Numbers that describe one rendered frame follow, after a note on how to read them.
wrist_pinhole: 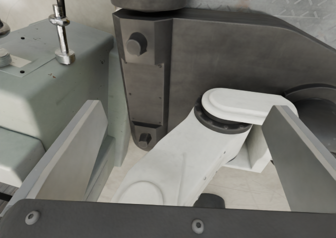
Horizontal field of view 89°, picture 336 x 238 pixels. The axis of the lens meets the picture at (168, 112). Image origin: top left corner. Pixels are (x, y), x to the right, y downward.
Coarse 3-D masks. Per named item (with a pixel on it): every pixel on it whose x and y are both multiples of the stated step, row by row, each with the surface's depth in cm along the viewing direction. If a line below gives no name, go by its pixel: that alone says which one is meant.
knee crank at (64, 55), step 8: (56, 0) 50; (56, 8) 50; (64, 8) 52; (48, 16) 51; (56, 16) 51; (64, 16) 53; (56, 24) 51; (64, 24) 52; (64, 32) 55; (64, 40) 56; (64, 48) 58; (56, 56) 58; (64, 56) 58; (72, 56) 60; (64, 64) 62
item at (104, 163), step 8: (104, 144) 132; (112, 144) 136; (104, 152) 127; (112, 152) 145; (96, 160) 121; (104, 160) 127; (112, 160) 156; (96, 168) 117; (104, 168) 133; (112, 168) 168; (96, 176) 119; (104, 176) 142; (88, 184) 109; (96, 184) 124; (104, 184) 155; (88, 192) 112; (96, 192) 132; (88, 200) 117; (96, 200) 143
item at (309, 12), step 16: (192, 0) 52; (208, 0) 51; (224, 0) 50; (240, 0) 50; (256, 0) 49; (272, 0) 48; (288, 0) 48; (304, 0) 47; (320, 0) 46; (288, 16) 50; (304, 16) 49; (320, 16) 49; (320, 32) 51
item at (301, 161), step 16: (272, 112) 10; (288, 112) 9; (272, 128) 10; (288, 128) 8; (304, 128) 8; (272, 144) 10; (288, 144) 8; (304, 144) 7; (320, 144) 7; (272, 160) 10; (288, 160) 8; (304, 160) 7; (320, 160) 7; (288, 176) 8; (304, 176) 7; (320, 176) 6; (288, 192) 8; (304, 192) 7; (320, 192) 6; (304, 208) 7; (320, 208) 6
